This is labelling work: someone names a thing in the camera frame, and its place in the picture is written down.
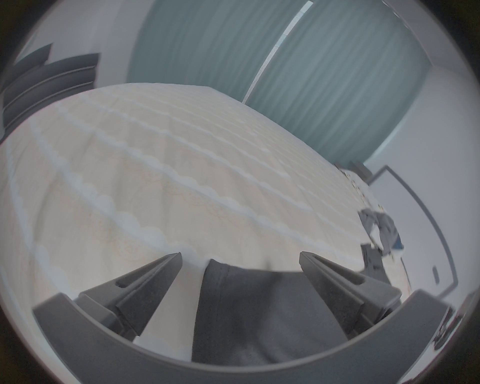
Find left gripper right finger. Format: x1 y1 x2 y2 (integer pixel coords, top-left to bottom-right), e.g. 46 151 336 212
299 251 403 332

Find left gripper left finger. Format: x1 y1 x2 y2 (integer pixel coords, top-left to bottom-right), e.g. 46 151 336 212
78 252 183 336

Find black T-shirt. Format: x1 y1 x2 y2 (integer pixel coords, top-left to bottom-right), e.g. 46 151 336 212
191 244 391 365

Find grey garment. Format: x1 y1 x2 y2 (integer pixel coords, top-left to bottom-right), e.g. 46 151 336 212
358 209 398 256

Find white printed pillow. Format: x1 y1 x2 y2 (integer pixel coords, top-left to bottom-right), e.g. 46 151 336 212
339 169 383 214

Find bed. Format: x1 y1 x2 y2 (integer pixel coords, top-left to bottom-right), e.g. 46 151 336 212
0 83 460 361

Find grey bedside table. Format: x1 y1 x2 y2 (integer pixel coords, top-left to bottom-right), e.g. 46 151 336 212
334 160 374 184

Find blue-green curtain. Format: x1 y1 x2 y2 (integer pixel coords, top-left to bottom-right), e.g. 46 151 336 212
244 0 432 166
127 0 312 104

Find black chest of drawers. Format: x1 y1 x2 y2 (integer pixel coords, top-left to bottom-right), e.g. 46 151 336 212
0 43 100 139

